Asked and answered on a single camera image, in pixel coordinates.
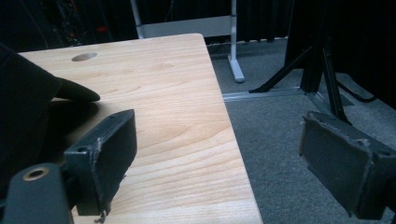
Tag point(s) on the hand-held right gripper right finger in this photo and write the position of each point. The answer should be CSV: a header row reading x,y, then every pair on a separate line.
x,y
336,158

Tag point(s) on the silver floor tape strip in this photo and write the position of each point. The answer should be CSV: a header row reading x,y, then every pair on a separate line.
x,y
264,93

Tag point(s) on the black curtain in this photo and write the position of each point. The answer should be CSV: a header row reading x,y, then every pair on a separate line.
x,y
367,46

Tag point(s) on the dark cloth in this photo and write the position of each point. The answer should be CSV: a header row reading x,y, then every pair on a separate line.
x,y
25,102

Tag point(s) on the black metal stand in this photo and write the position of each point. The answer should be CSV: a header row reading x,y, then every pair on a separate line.
x,y
314,62

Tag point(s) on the white metal desk frame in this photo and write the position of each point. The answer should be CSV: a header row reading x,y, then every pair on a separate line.
x,y
186,27

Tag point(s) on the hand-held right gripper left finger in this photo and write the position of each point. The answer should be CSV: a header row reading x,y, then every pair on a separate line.
x,y
115,146

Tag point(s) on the dark equipment with red part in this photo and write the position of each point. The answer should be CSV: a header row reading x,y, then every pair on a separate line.
x,y
77,21

